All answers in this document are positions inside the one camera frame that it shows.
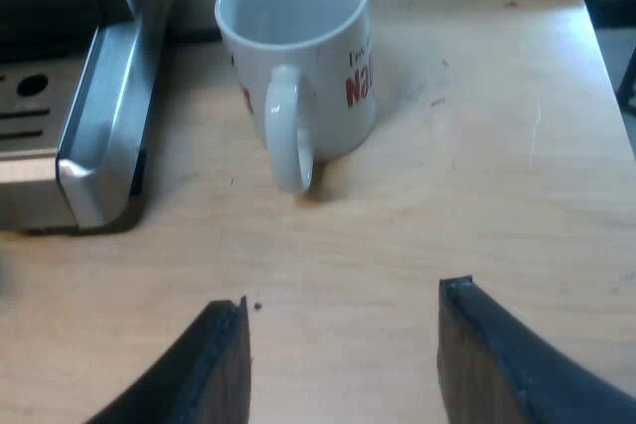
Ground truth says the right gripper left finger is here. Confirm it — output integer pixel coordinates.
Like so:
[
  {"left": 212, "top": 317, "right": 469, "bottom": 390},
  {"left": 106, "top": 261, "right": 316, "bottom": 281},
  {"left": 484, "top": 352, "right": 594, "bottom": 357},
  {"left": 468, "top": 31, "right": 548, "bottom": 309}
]
[{"left": 83, "top": 295, "right": 253, "bottom": 424}]

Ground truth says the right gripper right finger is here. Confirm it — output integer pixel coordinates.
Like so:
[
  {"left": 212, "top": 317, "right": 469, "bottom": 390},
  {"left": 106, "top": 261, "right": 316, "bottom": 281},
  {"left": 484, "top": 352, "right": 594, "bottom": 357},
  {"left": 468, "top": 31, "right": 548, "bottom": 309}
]
[{"left": 436, "top": 274, "right": 636, "bottom": 424}]

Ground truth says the steel espresso machine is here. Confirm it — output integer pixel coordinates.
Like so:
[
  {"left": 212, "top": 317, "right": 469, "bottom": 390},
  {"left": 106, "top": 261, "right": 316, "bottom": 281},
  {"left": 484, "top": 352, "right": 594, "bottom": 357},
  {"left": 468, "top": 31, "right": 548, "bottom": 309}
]
[{"left": 0, "top": 0, "right": 174, "bottom": 236}]

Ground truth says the white mug with red and black print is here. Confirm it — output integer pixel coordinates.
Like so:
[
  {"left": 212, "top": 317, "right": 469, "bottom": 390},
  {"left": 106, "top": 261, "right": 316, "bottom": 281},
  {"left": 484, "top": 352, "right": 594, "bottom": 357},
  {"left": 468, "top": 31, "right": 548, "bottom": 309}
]
[{"left": 214, "top": 0, "right": 378, "bottom": 196}]

